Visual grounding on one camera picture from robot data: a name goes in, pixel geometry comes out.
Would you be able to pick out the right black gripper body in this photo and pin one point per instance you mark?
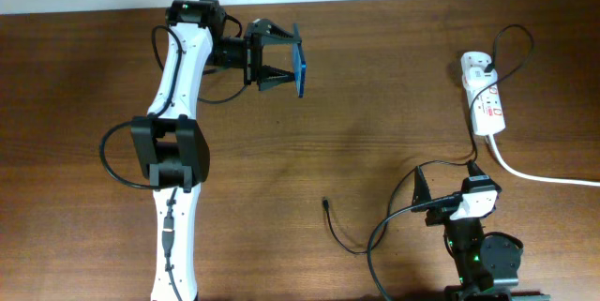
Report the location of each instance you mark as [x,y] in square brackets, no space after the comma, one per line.
[456,231]

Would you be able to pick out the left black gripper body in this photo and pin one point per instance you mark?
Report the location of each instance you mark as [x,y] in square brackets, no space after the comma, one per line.
[235,52]

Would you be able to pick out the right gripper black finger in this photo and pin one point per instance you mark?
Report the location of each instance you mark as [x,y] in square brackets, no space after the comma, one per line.
[421,192]
[474,171]

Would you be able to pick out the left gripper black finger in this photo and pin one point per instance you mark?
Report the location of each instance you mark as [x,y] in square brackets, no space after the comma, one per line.
[270,77]
[264,32]

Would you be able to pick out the blue screen Galaxy smartphone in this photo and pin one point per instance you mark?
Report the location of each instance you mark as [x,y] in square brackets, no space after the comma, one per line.
[299,67]

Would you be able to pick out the white power strip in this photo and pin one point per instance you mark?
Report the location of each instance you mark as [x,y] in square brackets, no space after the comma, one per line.
[487,111]

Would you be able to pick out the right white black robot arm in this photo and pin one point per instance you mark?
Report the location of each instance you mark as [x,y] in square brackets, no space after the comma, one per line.
[487,263]

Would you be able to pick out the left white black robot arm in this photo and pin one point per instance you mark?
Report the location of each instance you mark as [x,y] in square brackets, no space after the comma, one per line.
[173,154]

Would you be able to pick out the white USB charger plug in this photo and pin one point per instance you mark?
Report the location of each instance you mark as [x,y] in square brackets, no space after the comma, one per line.
[476,78]

